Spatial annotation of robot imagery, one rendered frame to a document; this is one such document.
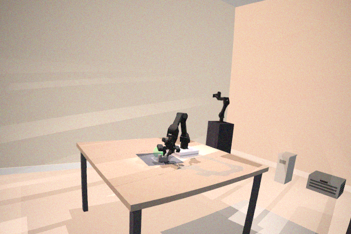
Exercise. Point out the green glass bottle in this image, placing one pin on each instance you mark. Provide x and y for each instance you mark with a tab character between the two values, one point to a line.
156	152

